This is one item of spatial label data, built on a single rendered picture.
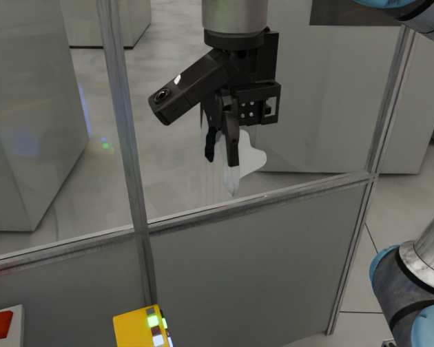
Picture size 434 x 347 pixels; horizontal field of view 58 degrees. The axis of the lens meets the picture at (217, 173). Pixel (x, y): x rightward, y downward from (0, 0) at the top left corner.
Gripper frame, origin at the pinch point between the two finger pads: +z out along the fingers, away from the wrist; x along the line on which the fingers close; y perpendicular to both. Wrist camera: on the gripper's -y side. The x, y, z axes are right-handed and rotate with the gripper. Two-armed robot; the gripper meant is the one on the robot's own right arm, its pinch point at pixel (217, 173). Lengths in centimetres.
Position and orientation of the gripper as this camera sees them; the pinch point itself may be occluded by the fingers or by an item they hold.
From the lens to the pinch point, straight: 56.5
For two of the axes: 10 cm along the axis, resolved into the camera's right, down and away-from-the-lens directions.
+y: 9.4, -2.0, 2.9
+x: -3.5, -5.3, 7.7
